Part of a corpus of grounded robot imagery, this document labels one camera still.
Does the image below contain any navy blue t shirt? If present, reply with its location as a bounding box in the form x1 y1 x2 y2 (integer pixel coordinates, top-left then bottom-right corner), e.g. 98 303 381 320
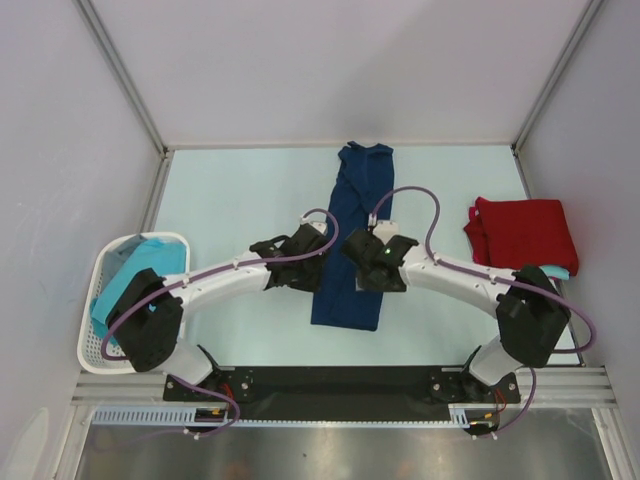
311 142 395 332

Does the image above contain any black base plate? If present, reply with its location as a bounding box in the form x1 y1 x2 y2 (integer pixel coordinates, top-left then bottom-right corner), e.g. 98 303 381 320
162 363 521 422

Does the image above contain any light blue cable duct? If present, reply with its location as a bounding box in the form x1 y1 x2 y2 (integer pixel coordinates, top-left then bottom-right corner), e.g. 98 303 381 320
92 406 233 427

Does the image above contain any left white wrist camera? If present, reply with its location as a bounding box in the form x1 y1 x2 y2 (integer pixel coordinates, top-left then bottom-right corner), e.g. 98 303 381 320
299 216 328 236

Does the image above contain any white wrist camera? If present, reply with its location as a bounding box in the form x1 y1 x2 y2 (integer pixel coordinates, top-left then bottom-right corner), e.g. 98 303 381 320
368 214 400 245
299 216 328 236

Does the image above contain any folded light blue t shirt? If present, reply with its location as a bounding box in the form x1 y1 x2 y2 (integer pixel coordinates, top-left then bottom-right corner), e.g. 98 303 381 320
540 265 571 281

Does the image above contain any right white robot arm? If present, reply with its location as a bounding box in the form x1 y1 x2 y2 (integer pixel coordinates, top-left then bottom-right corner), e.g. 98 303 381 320
341 229 571 401

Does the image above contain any white laundry basket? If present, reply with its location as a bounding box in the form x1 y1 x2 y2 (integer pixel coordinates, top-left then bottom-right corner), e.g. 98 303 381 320
77 232 190 374

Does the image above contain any turquoise t shirt in basket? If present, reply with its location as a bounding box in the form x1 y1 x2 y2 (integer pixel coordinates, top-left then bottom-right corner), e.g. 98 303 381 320
90 235 189 339

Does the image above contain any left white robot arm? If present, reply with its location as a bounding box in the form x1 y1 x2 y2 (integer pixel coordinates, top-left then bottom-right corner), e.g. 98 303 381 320
106 221 332 400

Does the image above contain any aluminium frame rail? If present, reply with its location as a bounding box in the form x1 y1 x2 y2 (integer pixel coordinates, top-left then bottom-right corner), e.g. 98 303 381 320
71 367 617 409

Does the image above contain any folded red t shirt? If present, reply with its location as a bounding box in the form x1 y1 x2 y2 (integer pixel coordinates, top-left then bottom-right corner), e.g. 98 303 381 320
464 197 580 277

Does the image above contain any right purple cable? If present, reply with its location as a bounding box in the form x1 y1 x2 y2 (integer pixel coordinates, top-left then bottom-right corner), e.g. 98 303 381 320
367 185 599 441

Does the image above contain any grey shirt in basket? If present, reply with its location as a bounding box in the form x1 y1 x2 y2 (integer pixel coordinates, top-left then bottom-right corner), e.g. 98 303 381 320
102 235 145 284

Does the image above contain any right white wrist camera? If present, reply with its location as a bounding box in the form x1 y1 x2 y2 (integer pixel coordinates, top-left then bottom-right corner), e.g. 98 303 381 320
368 214 400 245

